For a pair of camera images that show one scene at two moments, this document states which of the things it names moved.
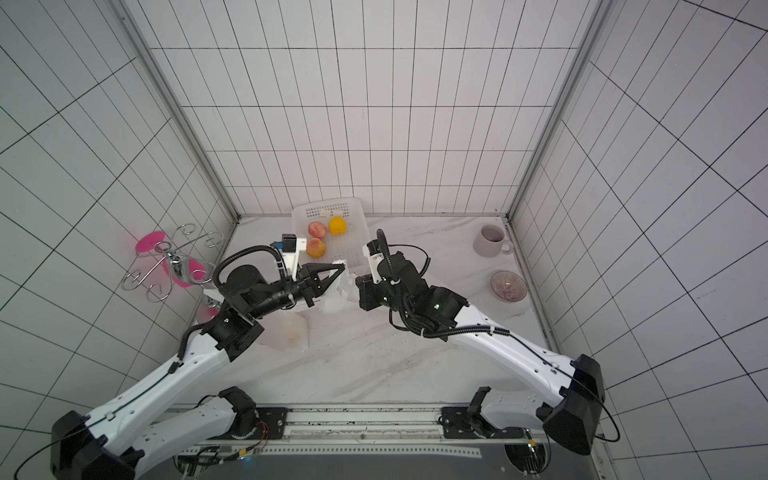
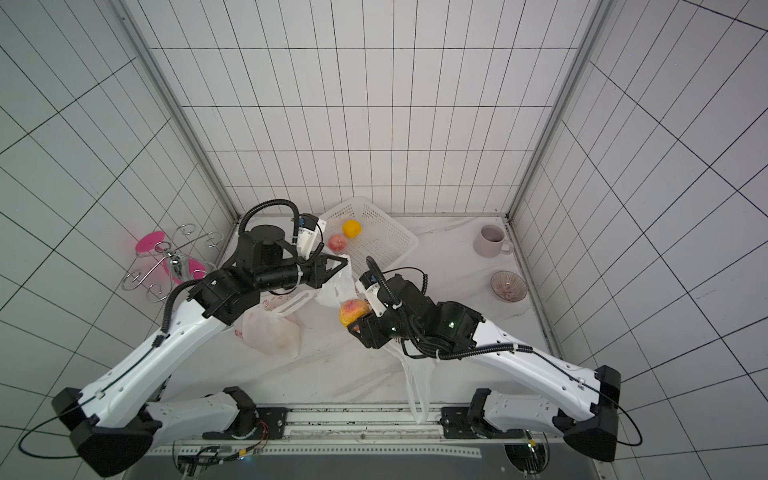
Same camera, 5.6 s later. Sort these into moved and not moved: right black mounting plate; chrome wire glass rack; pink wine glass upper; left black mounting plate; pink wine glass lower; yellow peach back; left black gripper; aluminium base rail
Moved: yellow peach back; left black gripper
Not moved: chrome wire glass rack; pink wine glass upper; left black mounting plate; pink wine glass lower; right black mounting plate; aluminium base rail
